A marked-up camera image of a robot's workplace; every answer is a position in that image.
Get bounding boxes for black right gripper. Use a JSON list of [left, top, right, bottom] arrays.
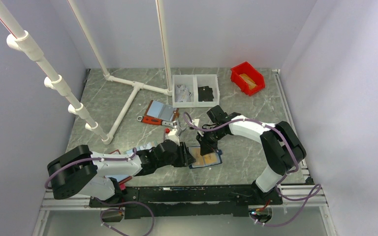
[[196, 126, 227, 156]]

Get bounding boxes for gold vip card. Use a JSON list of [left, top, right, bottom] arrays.
[[192, 153, 220, 167]]

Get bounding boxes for navy blue card holder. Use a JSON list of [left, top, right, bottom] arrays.
[[188, 147, 222, 169]]

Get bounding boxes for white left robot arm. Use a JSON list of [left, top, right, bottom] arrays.
[[45, 140, 196, 207]]

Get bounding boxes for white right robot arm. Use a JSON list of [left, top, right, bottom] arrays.
[[196, 105, 307, 204]]

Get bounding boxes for green open card holder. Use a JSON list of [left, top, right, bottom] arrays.
[[124, 141, 158, 154]]

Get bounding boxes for white bin with black cards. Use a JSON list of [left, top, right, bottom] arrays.
[[195, 74, 220, 108]]

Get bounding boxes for red open card holder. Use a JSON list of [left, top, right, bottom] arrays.
[[105, 149, 132, 185]]

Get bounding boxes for gold cards in bin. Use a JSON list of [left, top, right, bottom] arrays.
[[240, 73, 257, 90]]

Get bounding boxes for red plastic bin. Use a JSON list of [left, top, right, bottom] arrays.
[[230, 61, 265, 96]]

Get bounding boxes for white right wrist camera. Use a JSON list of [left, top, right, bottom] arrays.
[[189, 118, 202, 133]]

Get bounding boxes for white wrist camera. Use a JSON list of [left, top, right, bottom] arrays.
[[162, 120, 183, 146], [189, 118, 202, 133]]

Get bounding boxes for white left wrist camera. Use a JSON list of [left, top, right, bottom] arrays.
[[162, 120, 183, 146]]

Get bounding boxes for orange handled adjustable wrench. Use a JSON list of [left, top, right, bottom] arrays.
[[137, 116, 186, 132]]

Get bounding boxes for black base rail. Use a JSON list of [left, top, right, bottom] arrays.
[[89, 184, 283, 219]]

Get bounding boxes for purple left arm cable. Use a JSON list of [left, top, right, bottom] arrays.
[[45, 147, 156, 236]]

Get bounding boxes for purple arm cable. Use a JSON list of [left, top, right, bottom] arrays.
[[182, 112, 323, 228], [45, 147, 156, 236]]

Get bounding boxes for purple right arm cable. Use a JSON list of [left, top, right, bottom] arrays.
[[182, 112, 323, 228]]

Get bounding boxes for white pvc pipe frame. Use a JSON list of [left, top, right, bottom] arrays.
[[0, 0, 177, 145]]

